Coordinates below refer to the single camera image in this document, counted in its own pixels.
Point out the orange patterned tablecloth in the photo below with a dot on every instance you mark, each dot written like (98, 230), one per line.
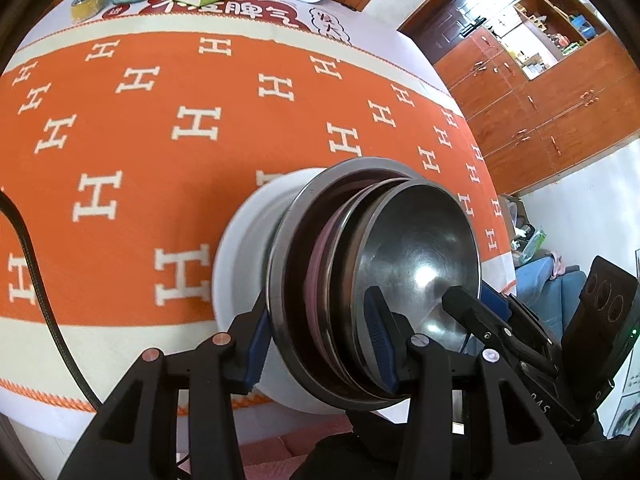
(150, 185)

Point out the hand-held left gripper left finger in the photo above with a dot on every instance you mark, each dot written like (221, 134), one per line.
(257, 347)

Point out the dark wooden door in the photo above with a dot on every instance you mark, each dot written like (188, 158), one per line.
(450, 20)

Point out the yellow tape roll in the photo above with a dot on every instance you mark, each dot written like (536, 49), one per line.
(90, 2)

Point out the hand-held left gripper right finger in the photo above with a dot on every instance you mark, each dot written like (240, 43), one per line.
(378, 342)

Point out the straight-sided steel bowl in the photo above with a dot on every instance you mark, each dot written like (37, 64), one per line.
(287, 285)

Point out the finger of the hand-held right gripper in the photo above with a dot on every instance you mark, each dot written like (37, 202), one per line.
(480, 320)
(495, 301)

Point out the round steel bowl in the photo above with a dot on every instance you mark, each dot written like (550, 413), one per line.
(420, 240)

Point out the pink steel bowl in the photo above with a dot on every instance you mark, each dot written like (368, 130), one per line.
(315, 280)

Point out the blue sofa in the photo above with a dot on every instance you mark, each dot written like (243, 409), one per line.
(545, 300)

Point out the printed white table cover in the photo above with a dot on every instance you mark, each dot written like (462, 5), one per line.
(360, 35)

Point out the person's black clothing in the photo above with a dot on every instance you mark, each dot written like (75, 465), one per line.
(340, 455)

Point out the wooden wall cabinet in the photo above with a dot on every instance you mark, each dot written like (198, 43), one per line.
(550, 120)

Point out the white plate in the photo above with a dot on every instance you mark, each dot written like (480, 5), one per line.
(240, 260)

